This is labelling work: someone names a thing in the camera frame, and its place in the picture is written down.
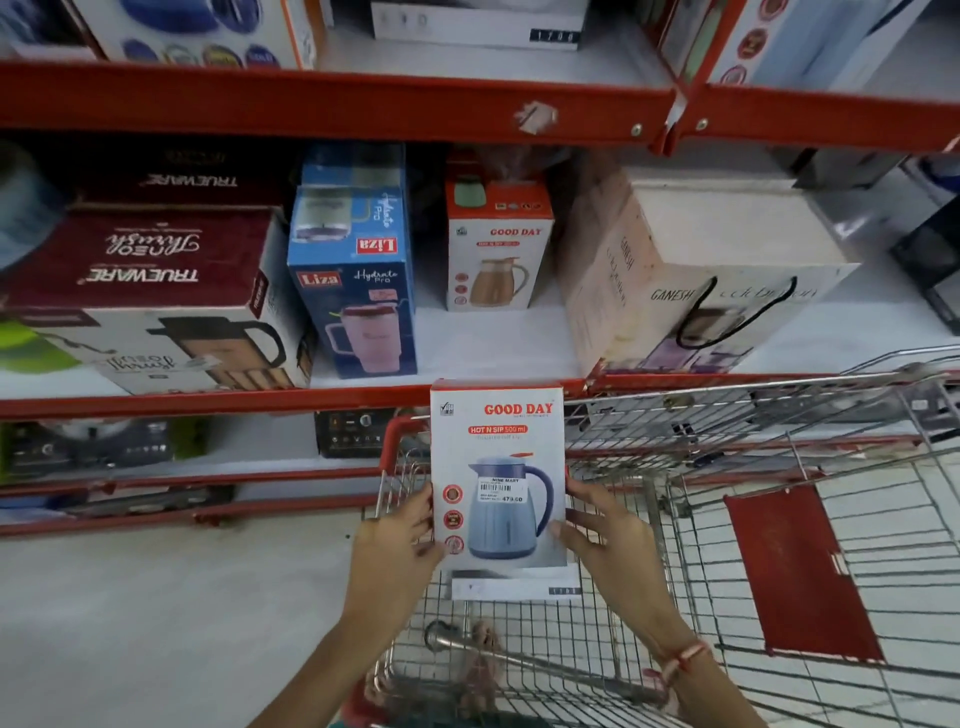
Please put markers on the person's right hand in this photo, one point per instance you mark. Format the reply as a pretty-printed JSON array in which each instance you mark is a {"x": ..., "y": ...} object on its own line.
[{"x": 619, "y": 570}]

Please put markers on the person's left hand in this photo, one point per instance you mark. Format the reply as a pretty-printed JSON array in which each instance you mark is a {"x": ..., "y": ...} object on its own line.
[{"x": 386, "y": 570}]

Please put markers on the person's left thumb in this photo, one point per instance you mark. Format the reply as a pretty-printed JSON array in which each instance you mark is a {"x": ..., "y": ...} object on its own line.
[{"x": 437, "y": 547}]

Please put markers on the person's right thumb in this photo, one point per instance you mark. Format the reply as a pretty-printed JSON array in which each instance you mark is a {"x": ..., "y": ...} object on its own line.
[{"x": 564, "y": 535}]

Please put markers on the white box with blue jug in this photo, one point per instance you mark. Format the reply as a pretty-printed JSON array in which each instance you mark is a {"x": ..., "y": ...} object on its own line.
[{"x": 517, "y": 442}]

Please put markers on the person's left forearm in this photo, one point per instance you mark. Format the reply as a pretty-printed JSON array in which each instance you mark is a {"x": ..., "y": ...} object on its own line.
[{"x": 337, "y": 675}]

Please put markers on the person's right forearm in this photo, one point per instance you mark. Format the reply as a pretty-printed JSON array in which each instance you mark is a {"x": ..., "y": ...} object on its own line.
[{"x": 712, "y": 694}]

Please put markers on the flat white box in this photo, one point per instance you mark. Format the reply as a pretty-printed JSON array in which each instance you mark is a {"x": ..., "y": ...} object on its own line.
[{"x": 517, "y": 585}]

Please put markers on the red thread wristband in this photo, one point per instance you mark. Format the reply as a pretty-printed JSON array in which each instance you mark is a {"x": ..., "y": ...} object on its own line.
[{"x": 686, "y": 660}]

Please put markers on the red cart seat flap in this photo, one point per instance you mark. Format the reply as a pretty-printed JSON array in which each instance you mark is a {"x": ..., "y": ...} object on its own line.
[{"x": 802, "y": 574}]

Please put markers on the blue box with pink mug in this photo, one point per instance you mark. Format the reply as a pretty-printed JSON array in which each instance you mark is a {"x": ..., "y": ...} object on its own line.
[{"x": 352, "y": 307}]

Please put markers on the large white appliance box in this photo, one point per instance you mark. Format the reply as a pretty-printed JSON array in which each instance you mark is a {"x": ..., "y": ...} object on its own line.
[{"x": 675, "y": 300}]

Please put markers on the white orange box copper jug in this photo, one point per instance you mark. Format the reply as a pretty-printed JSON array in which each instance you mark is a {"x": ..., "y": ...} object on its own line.
[{"x": 499, "y": 247}]

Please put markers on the dark green appliance box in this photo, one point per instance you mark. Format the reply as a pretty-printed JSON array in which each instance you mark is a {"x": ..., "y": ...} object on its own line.
[{"x": 97, "y": 446}]

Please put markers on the maroon box with black jug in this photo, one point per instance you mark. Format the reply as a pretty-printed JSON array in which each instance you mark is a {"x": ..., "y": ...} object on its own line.
[{"x": 150, "y": 300}]

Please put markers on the blue box with glass mug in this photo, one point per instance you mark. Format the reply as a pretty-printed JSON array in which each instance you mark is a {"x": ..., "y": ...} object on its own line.
[{"x": 352, "y": 169}]

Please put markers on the torn tape piece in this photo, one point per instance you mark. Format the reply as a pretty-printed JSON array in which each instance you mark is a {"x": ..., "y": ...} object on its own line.
[{"x": 535, "y": 118}]

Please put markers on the dark maroon box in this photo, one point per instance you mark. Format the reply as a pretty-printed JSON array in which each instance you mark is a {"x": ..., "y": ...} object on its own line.
[{"x": 187, "y": 176}]

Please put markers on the green and white box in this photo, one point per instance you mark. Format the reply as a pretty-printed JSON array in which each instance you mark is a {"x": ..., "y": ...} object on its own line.
[{"x": 34, "y": 345}]

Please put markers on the red metal shelf rack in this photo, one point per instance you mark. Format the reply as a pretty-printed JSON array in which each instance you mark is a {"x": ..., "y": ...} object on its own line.
[{"x": 337, "y": 105}]

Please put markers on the white box with black label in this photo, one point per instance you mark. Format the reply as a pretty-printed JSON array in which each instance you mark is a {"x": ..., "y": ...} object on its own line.
[{"x": 480, "y": 22}]

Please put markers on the pale blue round container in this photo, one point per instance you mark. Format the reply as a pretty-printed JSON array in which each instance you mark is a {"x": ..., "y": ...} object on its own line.
[{"x": 26, "y": 210}]

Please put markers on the red and white appliance box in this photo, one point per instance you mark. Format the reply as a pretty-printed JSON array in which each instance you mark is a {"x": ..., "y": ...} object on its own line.
[{"x": 787, "y": 37}]

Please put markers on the box with blue bowls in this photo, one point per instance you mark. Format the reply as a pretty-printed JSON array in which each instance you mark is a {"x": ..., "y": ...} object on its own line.
[{"x": 202, "y": 30}]

